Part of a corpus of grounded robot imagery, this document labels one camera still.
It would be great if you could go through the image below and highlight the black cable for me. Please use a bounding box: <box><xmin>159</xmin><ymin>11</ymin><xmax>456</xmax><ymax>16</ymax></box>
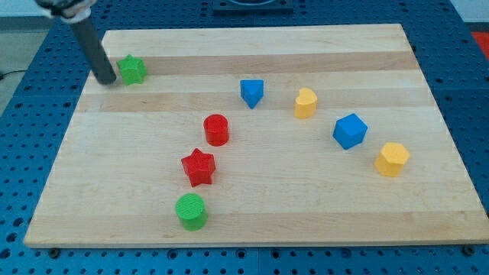
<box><xmin>0</xmin><ymin>69</ymin><xmax>27</xmax><ymax>81</ymax></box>

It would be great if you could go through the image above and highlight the red star block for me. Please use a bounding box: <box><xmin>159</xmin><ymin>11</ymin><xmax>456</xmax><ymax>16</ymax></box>
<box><xmin>181</xmin><ymin>148</ymin><xmax>215</xmax><ymax>187</ymax></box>

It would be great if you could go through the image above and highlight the yellow crescent block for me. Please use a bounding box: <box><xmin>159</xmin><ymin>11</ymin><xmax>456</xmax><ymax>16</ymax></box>
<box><xmin>294</xmin><ymin>87</ymin><xmax>318</xmax><ymax>119</ymax></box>

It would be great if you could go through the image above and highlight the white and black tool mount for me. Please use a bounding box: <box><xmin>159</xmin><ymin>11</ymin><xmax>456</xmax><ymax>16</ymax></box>
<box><xmin>34</xmin><ymin>0</ymin><xmax>97</xmax><ymax>24</ymax></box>

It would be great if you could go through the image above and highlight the blue cube block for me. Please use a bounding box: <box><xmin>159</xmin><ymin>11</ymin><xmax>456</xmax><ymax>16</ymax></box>
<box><xmin>332</xmin><ymin>113</ymin><xmax>368</xmax><ymax>150</ymax></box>

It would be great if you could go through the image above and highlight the blue triangular prism block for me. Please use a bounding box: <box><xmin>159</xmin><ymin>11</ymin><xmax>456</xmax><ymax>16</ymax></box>
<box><xmin>240</xmin><ymin>79</ymin><xmax>264</xmax><ymax>109</ymax></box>

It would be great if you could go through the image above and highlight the yellow hexagon block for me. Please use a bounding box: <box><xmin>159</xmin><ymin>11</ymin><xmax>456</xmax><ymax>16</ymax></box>
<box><xmin>374</xmin><ymin>142</ymin><xmax>410</xmax><ymax>177</ymax></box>

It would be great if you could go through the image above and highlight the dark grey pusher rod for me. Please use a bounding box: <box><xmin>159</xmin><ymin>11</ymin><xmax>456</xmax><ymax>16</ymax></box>
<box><xmin>70</xmin><ymin>18</ymin><xmax>117</xmax><ymax>85</ymax></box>

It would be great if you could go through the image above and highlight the light wooden board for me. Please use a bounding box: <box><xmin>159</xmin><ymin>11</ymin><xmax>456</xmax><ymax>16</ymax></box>
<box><xmin>24</xmin><ymin>24</ymin><xmax>488</xmax><ymax>248</ymax></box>

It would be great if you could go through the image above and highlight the green star block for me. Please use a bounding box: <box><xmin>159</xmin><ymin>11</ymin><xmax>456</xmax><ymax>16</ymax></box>
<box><xmin>116</xmin><ymin>54</ymin><xmax>147</xmax><ymax>86</ymax></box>

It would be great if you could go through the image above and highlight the green cylinder block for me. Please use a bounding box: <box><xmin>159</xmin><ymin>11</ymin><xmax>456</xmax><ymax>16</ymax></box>
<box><xmin>175</xmin><ymin>193</ymin><xmax>208</xmax><ymax>231</ymax></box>

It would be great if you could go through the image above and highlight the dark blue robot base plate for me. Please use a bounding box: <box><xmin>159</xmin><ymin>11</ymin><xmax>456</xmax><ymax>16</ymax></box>
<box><xmin>211</xmin><ymin>0</ymin><xmax>294</xmax><ymax>14</ymax></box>

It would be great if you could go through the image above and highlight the red cylinder block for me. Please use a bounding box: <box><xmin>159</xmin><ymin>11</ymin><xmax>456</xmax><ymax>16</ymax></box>
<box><xmin>203</xmin><ymin>114</ymin><xmax>229</xmax><ymax>147</ymax></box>

